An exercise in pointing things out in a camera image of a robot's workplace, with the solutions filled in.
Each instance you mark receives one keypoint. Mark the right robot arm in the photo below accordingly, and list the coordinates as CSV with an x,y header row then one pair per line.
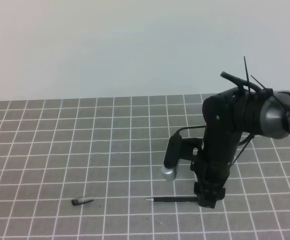
x,y
265,114

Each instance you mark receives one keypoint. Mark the grey grid tablecloth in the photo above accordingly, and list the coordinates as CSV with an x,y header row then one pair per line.
x,y
112,149

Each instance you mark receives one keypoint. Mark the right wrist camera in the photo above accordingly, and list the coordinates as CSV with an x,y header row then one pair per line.
x,y
172,155

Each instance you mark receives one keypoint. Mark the grey pen cap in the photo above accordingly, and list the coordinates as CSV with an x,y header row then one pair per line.
x,y
81,200

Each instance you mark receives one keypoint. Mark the black pen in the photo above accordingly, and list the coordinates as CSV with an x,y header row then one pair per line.
x,y
171,199

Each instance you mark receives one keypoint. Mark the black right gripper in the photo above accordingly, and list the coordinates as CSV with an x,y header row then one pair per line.
x,y
211,156

